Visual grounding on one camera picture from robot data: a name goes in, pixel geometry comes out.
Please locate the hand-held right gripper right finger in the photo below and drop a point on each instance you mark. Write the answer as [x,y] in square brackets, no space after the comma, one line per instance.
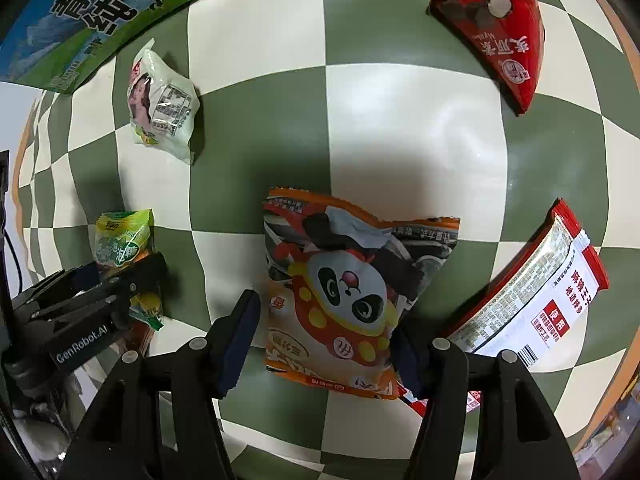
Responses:
[412,365]

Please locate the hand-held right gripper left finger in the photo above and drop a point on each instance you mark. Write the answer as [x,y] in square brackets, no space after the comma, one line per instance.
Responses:
[240,340]

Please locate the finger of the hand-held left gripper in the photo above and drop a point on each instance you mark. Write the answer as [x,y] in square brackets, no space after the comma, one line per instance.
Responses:
[140,280]
[70,280]

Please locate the green candy packet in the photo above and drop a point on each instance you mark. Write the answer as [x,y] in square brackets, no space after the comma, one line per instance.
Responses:
[122,245]

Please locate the panda print snack packet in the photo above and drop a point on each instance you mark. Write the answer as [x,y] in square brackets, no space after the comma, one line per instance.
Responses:
[345,290]

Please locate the printed cardboard box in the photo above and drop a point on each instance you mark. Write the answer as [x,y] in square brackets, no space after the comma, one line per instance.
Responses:
[75,25]

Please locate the long red white packet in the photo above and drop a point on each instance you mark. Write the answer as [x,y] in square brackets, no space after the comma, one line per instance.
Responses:
[540,305]

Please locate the small white snack packet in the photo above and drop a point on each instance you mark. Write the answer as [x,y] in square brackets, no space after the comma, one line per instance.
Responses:
[160,105]

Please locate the green white checkered mat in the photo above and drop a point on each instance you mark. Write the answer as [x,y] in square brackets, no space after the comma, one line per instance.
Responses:
[400,135]

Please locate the dark red triangular packet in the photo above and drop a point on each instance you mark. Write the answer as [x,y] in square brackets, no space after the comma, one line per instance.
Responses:
[505,45]

